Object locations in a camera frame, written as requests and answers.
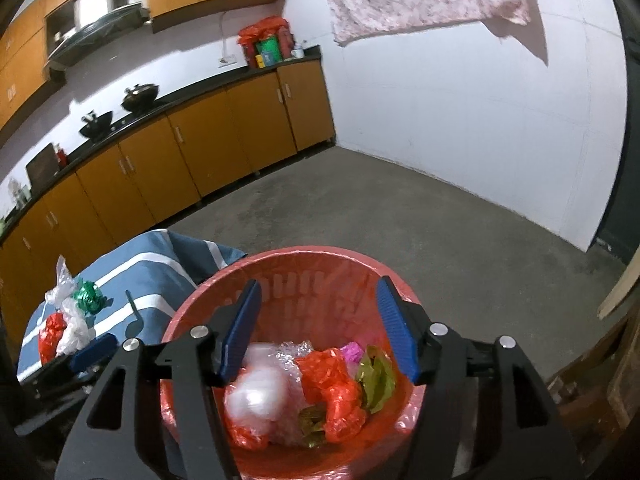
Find clear bubble wrap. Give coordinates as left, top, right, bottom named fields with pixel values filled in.
left=222, top=341, right=313, bottom=446

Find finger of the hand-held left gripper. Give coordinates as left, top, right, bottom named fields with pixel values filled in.
left=32, top=334, right=115, bottom=397

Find large orange plastic bag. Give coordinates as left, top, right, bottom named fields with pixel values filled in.
left=295, top=347, right=371, bottom=443

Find green box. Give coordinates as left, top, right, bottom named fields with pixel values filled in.
left=260, top=35, right=281, bottom=67

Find white wall socket with cable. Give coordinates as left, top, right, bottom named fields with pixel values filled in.
left=217, top=10, right=241, bottom=67

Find small orange plastic bag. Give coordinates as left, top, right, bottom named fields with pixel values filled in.
left=39, top=312, right=68, bottom=365

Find dark cutting board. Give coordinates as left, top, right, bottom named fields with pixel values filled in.
left=25, top=142, right=60, bottom=188

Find black kitchen countertop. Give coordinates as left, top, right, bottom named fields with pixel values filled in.
left=0, top=46, right=322, bottom=243

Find dark door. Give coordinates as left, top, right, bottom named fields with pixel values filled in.
left=595, top=0, right=640, bottom=266

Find clear plastic bag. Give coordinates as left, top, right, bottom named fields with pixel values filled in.
left=45, top=255, right=96, bottom=356

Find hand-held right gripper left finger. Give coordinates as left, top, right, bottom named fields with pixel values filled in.
left=54, top=279, right=263, bottom=480

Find wooden stool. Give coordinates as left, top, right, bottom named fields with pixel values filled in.
left=545, top=310, right=640, bottom=441

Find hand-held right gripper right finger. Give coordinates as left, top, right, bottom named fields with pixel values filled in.
left=376, top=276, right=587, bottom=480

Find green foil wrapper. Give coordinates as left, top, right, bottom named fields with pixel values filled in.
left=71, top=280, right=108, bottom=315

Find light wooden frame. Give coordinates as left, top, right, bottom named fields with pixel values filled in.
left=597, top=255, right=640, bottom=318

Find steel range hood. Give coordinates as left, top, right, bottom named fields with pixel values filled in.
left=45, top=0, right=151, bottom=68

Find green plastic bag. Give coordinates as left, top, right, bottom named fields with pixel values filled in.
left=299, top=345, right=396, bottom=448

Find wooden base cabinets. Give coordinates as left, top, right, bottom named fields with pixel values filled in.
left=0, top=55, right=336, bottom=331

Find red plastic bag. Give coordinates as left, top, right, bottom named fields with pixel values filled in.
left=237, top=16, right=291, bottom=43

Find red plastic basket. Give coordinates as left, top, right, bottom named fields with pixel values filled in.
left=160, top=246, right=436, bottom=480

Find black wok with lid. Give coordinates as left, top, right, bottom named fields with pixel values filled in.
left=121, top=82, right=160, bottom=112

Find blue striped tablecloth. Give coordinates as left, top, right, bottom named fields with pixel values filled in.
left=17, top=229, right=248, bottom=386

